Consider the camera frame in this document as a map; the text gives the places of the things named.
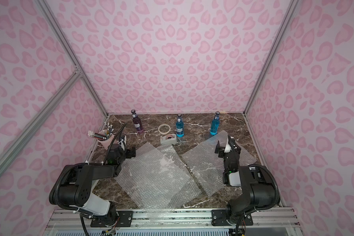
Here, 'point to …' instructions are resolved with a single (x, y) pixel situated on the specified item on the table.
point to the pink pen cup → (106, 143)
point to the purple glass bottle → (136, 122)
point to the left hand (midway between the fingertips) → (128, 144)
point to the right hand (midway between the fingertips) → (227, 141)
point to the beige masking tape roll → (164, 133)
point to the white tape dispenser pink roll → (168, 139)
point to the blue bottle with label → (180, 126)
